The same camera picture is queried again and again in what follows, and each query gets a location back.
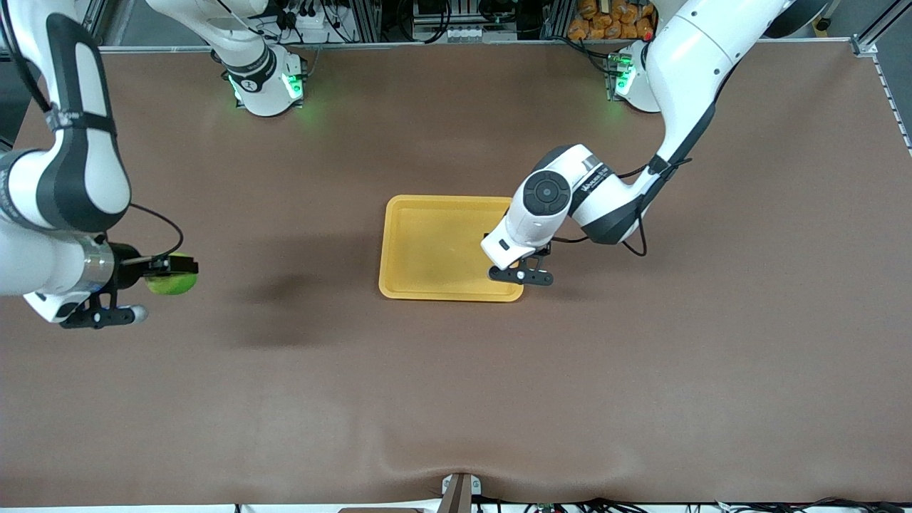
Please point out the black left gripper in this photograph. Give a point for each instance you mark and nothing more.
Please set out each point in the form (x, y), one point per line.
(544, 251)

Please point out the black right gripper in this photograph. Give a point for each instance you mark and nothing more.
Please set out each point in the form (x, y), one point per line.
(125, 271)

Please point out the green apple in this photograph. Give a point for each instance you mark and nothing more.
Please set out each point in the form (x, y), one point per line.
(171, 285)

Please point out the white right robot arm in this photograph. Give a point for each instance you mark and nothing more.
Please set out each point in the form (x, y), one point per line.
(71, 164)

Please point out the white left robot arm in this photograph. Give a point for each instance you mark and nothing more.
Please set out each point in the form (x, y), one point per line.
(684, 71)

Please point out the yellow rectangular plastic tray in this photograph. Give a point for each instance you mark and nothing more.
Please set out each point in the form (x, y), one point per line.
(434, 249)

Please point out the bag of orange buns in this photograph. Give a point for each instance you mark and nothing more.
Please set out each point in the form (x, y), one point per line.
(613, 20)

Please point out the white power strip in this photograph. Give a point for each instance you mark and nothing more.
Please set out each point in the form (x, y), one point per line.
(317, 25)

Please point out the metal table edge bracket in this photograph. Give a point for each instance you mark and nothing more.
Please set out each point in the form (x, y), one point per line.
(461, 491)

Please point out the metal table corner bracket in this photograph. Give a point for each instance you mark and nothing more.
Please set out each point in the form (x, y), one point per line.
(864, 47)

